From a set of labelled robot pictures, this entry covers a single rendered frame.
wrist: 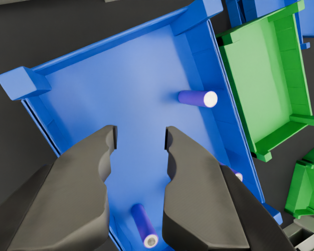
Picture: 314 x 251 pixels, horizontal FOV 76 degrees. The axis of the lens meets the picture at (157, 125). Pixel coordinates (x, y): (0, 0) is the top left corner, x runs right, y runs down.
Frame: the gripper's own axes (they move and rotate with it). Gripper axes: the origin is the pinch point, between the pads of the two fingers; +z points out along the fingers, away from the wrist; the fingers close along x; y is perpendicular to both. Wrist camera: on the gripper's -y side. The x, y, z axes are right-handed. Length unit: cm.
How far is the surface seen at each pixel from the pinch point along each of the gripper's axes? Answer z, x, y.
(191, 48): 16.8, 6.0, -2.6
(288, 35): 40, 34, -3
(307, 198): 68, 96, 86
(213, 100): 8.9, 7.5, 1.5
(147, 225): 3.7, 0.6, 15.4
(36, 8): 59, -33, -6
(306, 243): 47, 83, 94
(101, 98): 11.6, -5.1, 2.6
